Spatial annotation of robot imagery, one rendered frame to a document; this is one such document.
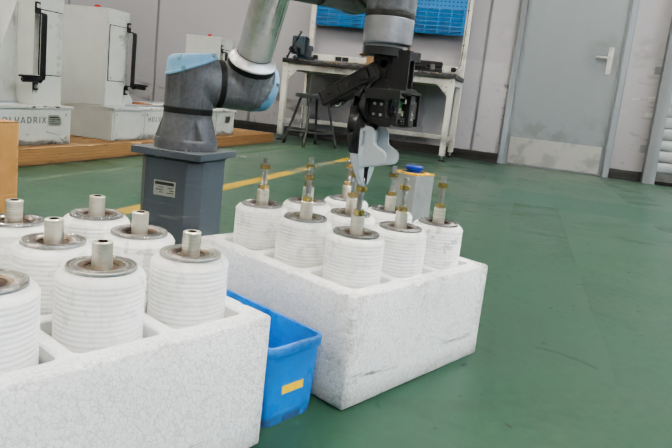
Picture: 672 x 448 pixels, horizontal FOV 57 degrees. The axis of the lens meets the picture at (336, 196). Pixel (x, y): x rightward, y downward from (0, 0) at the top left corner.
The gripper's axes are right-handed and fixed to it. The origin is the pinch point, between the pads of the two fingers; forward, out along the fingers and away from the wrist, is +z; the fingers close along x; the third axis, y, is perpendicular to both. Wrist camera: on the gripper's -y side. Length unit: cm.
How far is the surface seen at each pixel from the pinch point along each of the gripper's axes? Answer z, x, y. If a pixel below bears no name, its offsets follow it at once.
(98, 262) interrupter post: 8.7, -43.1, -6.2
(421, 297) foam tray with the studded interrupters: 19.5, 8.2, 9.8
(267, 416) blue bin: 32.8, -20.2, 1.6
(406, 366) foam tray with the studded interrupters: 31.4, 6.7, 9.4
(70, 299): 11.9, -46.7, -5.6
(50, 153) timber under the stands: 29, 86, -219
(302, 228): 10.3, -2.0, -8.6
